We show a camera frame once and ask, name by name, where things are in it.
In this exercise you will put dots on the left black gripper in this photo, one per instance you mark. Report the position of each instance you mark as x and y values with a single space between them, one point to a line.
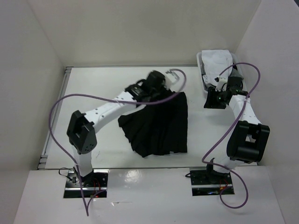
163 89

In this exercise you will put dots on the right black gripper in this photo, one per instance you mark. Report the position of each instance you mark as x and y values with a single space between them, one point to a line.
212 94

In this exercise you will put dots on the black skirt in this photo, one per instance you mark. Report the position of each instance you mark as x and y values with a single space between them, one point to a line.
158 129

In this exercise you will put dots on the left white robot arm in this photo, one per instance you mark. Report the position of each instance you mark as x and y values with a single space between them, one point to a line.
83 127

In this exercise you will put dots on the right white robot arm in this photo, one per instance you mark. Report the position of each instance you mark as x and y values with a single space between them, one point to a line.
248 138

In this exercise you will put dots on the grey skirt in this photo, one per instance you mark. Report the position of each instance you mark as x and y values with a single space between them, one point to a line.
234 73

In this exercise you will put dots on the white skirt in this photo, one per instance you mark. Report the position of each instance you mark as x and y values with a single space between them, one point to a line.
213 63

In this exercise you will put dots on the white plastic basket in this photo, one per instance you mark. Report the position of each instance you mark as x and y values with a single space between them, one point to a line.
225 73

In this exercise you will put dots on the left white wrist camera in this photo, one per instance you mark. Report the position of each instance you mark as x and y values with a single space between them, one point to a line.
171 78

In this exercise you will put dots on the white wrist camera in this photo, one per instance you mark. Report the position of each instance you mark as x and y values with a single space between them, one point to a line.
221 83
171 78

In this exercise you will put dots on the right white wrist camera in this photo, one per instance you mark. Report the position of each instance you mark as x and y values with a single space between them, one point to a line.
221 83

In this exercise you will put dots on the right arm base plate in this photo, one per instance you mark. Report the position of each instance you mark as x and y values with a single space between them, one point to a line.
203 184

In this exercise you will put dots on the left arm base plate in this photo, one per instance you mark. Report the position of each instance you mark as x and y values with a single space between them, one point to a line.
96 183

